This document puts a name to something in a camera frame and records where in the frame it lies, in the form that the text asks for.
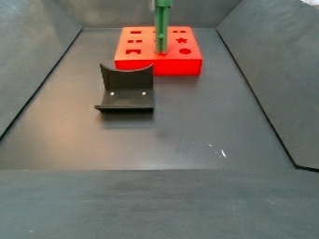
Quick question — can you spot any green three-prong peg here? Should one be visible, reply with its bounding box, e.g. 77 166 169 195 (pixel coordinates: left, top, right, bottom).
149 0 172 54

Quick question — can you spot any red shape-sorter block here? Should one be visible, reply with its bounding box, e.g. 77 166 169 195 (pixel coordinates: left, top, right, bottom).
114 26 203 76

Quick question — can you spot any black curved holder bracket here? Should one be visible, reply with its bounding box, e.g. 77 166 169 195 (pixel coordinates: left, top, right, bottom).
94 64 154 112

